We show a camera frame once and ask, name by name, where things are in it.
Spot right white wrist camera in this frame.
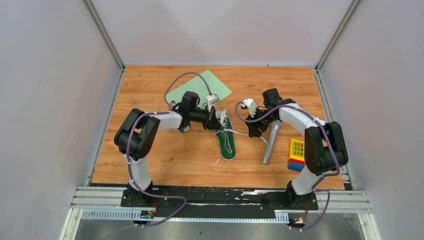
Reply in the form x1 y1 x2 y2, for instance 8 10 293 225
241 98 257 118

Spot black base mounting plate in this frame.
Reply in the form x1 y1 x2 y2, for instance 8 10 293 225
120 185 318 219

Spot aluminium frame rail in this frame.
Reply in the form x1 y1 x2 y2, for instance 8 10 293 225
71 186 372 223

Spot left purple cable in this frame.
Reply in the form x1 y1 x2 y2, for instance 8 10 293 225
125 72 213 228

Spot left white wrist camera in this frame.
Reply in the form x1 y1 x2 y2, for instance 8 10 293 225
206 93 221 108

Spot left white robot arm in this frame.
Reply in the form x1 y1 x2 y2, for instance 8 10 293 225
114 91 224 207

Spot silver microphone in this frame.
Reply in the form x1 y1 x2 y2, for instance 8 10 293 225
262 120 282 165

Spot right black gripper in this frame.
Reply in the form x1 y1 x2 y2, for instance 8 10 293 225
245 107 277 138

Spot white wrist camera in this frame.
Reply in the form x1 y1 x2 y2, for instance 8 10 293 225
206 93 221 108
241 98 257 118

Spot white shoelace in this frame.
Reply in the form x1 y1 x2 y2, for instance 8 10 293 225
211 109 268 166

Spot yellow red blue block stack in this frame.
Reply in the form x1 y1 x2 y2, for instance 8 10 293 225
287 139 306 172

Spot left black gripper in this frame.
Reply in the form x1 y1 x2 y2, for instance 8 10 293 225
189 105 224 132

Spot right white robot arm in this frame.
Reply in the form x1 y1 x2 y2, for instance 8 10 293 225
241 88 349 209

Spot light green cutting mat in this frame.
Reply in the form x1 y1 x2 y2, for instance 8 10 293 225
166 70 232 107

